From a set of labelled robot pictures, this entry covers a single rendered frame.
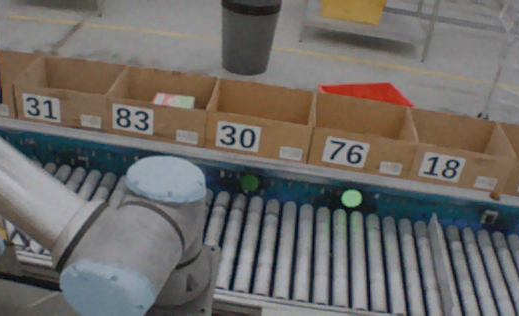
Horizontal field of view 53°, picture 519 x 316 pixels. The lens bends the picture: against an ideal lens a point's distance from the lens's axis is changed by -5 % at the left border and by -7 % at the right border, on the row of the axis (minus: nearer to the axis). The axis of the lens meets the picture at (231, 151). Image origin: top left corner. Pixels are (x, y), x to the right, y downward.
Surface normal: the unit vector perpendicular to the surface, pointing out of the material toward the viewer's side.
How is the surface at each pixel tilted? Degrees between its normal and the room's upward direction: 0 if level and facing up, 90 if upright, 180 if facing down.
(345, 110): 90
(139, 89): 90
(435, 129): 89
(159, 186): 6
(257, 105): 89
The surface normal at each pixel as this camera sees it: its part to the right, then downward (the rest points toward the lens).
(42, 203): 0.22, -0.26
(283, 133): -0.14, 0.55
